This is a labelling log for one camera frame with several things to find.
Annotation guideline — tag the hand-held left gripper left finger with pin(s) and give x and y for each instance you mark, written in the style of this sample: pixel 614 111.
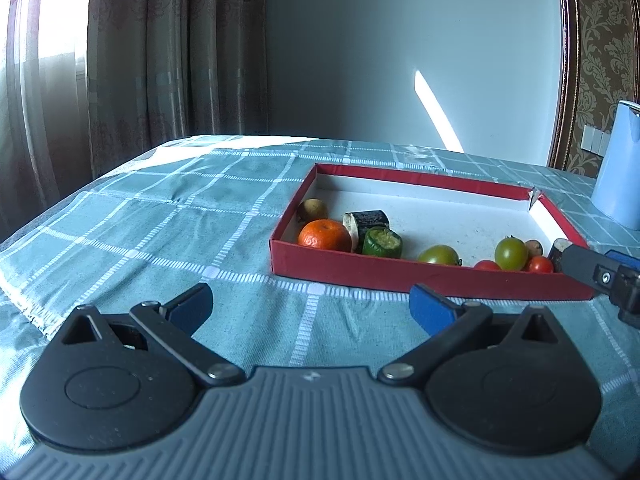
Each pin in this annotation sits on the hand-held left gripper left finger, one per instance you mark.
pixel 195 305

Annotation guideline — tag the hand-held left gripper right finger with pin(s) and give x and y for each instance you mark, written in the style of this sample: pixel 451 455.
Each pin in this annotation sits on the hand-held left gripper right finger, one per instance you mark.
pixel 430 310

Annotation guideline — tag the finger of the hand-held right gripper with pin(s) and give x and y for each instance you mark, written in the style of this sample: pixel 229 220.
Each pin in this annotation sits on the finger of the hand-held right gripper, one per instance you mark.
pixel 585 267
pixel 625 259

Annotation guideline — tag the red cardboard box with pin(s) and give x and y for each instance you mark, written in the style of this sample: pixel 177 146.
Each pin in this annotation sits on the red cardboard box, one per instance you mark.
pixel 350 265

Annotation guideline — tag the red cherry tomato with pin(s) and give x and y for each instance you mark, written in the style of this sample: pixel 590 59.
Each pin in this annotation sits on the red cherry tomato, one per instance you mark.
pixel 540 265
pixel 486 265

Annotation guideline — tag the small brown longan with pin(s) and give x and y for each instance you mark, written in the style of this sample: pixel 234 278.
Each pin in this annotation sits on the small brown longan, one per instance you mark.
pixel 534 247

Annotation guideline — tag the green tomato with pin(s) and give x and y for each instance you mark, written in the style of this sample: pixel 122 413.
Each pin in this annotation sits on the green tomato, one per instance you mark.
pixel 511 252
pixel 439 255

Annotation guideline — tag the green cucumber piece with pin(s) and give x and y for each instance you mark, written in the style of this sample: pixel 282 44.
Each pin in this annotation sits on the green cucumber piece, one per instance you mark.
pixel 382 244

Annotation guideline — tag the blue electric kettle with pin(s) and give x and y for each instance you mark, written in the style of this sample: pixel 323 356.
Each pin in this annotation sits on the blue electric kettle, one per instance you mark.
pixel 620 175

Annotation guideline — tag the teal checked tablecloth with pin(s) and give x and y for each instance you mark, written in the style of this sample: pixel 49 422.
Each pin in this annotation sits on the teal checked tablecloth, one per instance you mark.
pixel 150 220

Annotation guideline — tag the orange mandarin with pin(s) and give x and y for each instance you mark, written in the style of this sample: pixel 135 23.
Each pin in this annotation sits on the orange mandarin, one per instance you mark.
pixel 324 236

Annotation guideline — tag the brown kiwi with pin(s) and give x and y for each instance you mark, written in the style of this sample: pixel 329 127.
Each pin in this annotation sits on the brown kiwi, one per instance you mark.
pixel 312 210

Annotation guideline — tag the patterned beige curtain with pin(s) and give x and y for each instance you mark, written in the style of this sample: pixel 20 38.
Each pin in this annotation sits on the patterned beige curtain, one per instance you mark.
pixel 175 60

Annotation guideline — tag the sheer white curtain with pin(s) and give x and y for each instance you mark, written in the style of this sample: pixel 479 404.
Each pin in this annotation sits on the sheer white curtain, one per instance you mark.
pixel 40 85

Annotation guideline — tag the white wall switch panel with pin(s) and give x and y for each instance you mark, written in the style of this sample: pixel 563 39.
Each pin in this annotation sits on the white wall switch panel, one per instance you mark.
pixel 595 138

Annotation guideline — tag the brown wooden wall frame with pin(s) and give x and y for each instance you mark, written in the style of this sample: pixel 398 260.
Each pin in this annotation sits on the brown wooden wall frame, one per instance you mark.
pixel 562 85

